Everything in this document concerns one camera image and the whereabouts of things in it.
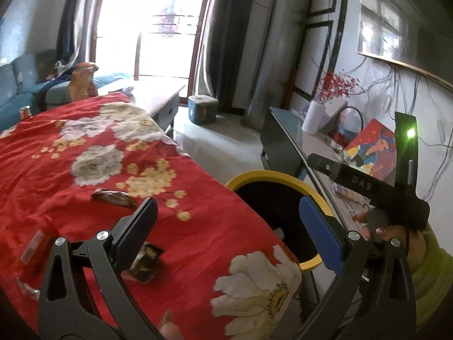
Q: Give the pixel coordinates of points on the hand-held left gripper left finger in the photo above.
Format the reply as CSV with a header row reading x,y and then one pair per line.
x,y
136,233

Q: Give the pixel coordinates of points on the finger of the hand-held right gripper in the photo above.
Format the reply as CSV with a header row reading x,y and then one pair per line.
x,y
324,164

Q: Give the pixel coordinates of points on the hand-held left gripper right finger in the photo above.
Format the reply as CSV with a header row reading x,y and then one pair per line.
x,y
318,230

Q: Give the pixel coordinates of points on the yellow rimmed black bin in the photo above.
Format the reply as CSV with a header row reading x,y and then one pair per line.
x,y
269,202

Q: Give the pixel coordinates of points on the person's right forearm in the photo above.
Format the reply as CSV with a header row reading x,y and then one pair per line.
x,y
435,276

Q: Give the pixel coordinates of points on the person's right hand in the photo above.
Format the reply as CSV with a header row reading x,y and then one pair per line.
x,y
414,244

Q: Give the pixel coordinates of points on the person's left hand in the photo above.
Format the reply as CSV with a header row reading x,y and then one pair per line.
x,y
171,327

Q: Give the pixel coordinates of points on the black and yellow wrapper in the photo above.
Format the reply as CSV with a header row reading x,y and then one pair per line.
x,y
147,260

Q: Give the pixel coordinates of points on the red picture book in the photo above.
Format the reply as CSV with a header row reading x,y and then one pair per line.
x,y
371,152

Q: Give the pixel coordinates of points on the brown snack wrapper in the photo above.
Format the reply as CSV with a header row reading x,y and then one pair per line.
x,y
113,197

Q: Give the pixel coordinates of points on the dark glass top cabinet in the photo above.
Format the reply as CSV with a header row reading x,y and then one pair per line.
x,y
283,138

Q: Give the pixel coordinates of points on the white paper roll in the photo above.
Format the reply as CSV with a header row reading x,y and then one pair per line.
x,y
314,117

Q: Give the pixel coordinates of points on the round black framed mirror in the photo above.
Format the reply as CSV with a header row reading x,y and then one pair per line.
x,y
349,122

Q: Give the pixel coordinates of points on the red floral blanket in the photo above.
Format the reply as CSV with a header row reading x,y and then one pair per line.
x,y
212,226

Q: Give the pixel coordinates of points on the red berry branches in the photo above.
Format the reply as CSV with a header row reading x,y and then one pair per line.
x,y
336,85

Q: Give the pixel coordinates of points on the clear red wrapper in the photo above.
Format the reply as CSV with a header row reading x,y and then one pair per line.
x,y
33,246

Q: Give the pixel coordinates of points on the silver wrapper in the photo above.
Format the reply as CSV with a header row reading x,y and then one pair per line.
x,y
28,288

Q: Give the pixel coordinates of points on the grey standing air conditioner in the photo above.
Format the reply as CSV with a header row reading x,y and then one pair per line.
x,y
276,49

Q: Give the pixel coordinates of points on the blue tool box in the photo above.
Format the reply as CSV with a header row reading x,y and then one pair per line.
x,y
202,109

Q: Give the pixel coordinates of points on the grey coffee table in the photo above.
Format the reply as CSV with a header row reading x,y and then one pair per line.
x,y
159,99

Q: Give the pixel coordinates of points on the brown paper bag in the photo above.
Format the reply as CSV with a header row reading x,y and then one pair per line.
x,y
82,81

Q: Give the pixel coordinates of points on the dark window curtain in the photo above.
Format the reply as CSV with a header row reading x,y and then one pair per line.
x,y
226,35

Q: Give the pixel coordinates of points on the red can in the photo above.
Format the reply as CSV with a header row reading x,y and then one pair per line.
x,y
25,112

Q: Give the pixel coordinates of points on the blue patterned sofa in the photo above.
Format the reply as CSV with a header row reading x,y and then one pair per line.
x,y
14,85

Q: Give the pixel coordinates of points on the glass balcony door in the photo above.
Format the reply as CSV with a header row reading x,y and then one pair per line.
x,y
152,24

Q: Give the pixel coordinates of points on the grey patterned curtain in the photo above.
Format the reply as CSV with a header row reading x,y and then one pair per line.
x,y
76,21

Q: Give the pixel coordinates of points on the wall window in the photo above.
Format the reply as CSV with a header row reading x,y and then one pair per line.
x,y
385,28

